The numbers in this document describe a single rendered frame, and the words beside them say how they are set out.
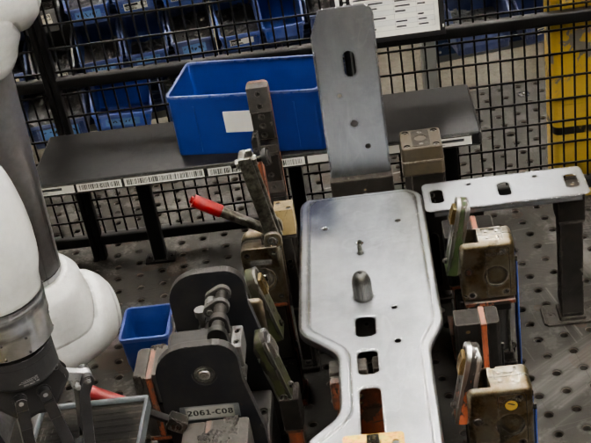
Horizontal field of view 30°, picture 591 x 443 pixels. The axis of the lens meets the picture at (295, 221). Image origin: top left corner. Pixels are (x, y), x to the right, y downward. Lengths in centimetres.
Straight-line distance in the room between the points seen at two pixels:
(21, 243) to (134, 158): 122
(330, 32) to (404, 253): 42
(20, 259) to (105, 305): 83
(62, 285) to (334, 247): 46
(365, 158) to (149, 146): 47
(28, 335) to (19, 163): 62
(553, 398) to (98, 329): 80
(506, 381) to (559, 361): 57
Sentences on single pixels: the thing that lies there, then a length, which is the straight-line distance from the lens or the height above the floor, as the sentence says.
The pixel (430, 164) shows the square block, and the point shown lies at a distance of 207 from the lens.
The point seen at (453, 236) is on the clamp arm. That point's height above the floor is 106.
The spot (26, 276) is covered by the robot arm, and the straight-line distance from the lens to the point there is 106.
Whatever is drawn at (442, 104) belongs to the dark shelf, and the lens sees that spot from 226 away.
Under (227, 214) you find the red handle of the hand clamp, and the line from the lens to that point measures 183.
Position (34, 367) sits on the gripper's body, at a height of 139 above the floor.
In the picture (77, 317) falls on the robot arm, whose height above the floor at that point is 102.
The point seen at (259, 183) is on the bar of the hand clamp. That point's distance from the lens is 178.
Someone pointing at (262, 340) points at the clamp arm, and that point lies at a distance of 155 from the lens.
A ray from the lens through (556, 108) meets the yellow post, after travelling 244.
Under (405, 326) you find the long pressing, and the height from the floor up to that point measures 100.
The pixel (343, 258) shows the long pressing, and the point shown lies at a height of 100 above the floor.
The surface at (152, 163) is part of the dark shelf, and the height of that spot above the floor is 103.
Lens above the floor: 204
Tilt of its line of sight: 31 degrees down
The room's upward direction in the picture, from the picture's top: 10 degrees counter-clockwise
